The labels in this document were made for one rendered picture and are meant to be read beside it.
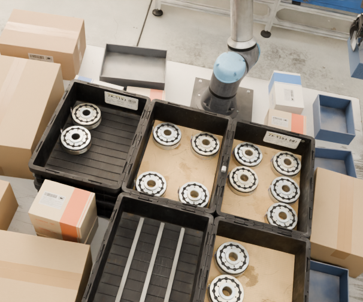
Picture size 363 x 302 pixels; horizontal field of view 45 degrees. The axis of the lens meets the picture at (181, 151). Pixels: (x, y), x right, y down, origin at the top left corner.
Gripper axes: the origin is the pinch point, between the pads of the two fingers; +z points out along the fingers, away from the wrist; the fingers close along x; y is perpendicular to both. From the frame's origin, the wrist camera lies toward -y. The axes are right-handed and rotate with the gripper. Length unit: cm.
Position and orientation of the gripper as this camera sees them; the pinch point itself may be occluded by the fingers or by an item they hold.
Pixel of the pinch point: (356, 47)
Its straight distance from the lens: 172.9
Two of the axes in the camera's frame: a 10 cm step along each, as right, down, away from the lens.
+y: -1.8, 8.0, -5.8
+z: -0.3, 5.8, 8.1
